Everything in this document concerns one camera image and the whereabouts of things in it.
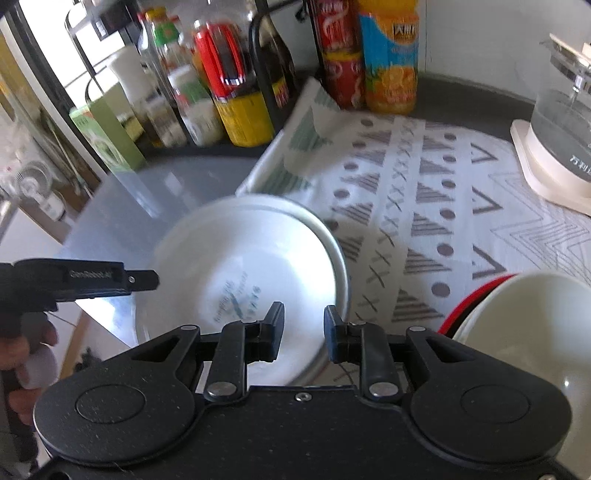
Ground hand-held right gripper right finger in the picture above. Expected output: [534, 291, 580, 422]
[323, 305, 481, 401]

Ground black wire rack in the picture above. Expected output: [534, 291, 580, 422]
[64, 0, 325, 134]

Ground white bowl with blue print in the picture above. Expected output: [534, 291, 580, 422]
[154, 196, 339, 387]

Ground red label cola bottle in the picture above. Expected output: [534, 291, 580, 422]
[308, 0, 366, 110]

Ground pale green ceramic bowl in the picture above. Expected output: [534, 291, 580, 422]
[450, 271, 591, 477]

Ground person's left hand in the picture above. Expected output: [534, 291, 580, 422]
[0, 316, 59, 415]

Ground beige kettle base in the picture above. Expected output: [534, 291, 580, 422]
[510, 119, 591, 214]

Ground red cap yellow label bottle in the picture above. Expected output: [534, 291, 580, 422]
[193, 20, 276, 148]

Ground green carton box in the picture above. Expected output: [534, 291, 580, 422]
[69, 98, 148, 175]

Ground white desk fan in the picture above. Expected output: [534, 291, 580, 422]
[15, 161, 66, 221]

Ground white label seasoning jar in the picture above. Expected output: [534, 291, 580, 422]
[167, 65, 225, 148]

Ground small glass spice jar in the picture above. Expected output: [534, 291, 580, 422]
[133, 95, 186, 149]

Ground green cap clear bottle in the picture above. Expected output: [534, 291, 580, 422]
[144, 6, 195, 95]

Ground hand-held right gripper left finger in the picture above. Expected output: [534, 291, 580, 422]
[131, 301, 286, 402]

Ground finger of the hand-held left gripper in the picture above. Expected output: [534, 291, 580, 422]
[126, 270, 160, 292]

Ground white cylinder container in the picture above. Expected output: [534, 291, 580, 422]
[108, 46, 153, 100]

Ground dark sauce bottle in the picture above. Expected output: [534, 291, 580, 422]
[257, 0, 299, 112]

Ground orange juice bottle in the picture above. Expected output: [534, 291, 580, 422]
[357, 0, 421, 116]

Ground red and black bowl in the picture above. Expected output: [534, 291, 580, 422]
[436, 272, 522, 339]

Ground white grey patterned table mat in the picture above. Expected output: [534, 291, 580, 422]
[235, 76, 591, 389]

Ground glass kettle with beige lid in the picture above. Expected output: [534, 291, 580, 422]
[529, 32, 591, 182]

